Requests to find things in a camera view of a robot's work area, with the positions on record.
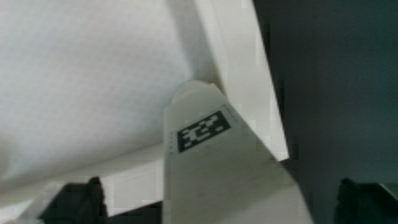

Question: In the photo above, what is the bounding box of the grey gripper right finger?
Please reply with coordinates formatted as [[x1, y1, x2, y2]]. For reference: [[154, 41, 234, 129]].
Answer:
[[334, 178, 398, 224]]

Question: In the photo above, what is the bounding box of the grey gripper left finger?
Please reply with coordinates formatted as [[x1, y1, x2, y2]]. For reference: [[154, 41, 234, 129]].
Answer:
[[39, 177, 108, 224]]

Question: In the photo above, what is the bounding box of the white desk leg with marker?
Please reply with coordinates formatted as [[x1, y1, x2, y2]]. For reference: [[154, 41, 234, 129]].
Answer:
[[163, 80, 314, 224]]

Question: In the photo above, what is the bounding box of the white desk top tray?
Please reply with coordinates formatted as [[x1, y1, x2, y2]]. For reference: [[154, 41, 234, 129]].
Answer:
[[0, 0, 288, 224]]

